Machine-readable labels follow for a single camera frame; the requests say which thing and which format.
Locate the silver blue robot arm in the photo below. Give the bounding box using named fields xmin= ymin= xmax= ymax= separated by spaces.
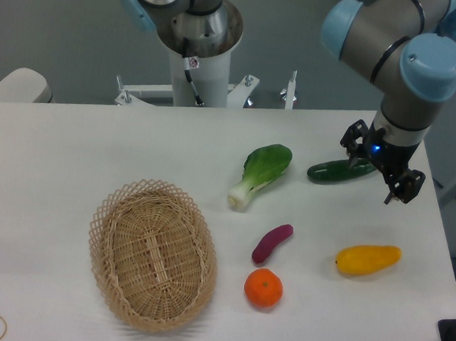
xmin=120 ymin=0 xmax=456 ymax=203

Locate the yellow mango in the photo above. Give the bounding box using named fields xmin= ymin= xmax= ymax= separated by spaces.
xmin=336 ymin=245 xmax=402 ymax=276

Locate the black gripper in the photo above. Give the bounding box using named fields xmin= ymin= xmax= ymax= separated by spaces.
xmin=340 ymin=119 xmax=426 ymax=204

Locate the black cable on pedestal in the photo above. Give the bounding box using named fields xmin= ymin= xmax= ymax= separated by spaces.
xmin=177 ymin=37 xmax=210 ymax=108

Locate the dark green cucumber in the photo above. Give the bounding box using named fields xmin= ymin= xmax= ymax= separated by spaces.
xmin=306 ymin=159 xmax=376 ymax=185

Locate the beige chair back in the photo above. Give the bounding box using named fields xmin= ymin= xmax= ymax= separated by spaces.
xmin=0 ymin=68 xmax=56 ymax=103

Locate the green bok choy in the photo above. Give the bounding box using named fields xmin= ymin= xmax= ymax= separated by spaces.
xmin=227 ymin=143 xmax=292 ymax=211

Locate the purple sweet potato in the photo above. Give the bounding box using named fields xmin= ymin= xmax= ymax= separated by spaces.
xmin=251 ymin=224 xmax=294 ymax=265

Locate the orange tangerine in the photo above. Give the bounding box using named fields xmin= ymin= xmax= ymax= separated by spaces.
xmin=244 ymin=268 xmax=284 ymax=308

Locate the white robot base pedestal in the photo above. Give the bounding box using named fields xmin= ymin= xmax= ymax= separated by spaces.
xmin=115 ymin=0 xmax=261 ymax=109

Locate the woven wicker basket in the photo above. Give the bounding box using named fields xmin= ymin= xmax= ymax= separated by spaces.
xmin=89 ymin=180 xmax=217 ymax=333

